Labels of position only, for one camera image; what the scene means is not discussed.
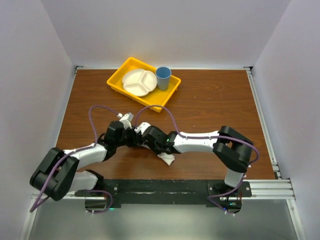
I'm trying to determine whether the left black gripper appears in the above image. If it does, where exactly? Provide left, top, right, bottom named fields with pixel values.
left=114, top=124, right=144, bottom=148

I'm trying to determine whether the white cloth napkin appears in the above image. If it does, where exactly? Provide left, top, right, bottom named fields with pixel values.
left=157, top=152, right=175, bottom=166

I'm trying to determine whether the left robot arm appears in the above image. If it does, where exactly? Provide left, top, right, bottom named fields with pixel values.
left=29, top=121, right=142, bottom=201

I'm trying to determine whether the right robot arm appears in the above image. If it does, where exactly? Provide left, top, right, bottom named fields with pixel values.
left=140, top=123, right=256, bottom=197

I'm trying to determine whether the yellow plastic tray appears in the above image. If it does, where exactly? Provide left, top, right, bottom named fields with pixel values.
left=106, top=57, right=181, bottom=113

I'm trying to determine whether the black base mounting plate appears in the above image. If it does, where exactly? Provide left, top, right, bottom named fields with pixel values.
left=74, top=178, right=252, bottom=213

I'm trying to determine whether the white divided plate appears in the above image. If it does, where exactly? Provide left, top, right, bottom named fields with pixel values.
left=122, top=68, right=157, bottom=97

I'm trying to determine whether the blue plastic cup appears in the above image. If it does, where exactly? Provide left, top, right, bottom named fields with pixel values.
left=155, top=66, right=172, bottom=91

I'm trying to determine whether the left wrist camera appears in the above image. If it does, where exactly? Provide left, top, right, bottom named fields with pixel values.
left=117, top=112, right=134, bottom=129

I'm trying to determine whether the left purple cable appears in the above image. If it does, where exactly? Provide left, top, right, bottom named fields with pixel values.
left=29, top=104, right=122, bottom=215

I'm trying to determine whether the purple cable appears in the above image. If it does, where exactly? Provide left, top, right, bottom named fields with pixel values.
left=29, top=104, right=122, bottom=215
left=134, top=104, right=260, bottom=216

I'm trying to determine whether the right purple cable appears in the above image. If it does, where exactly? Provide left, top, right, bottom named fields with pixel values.
left=134, top=104, right=260, bottom=216

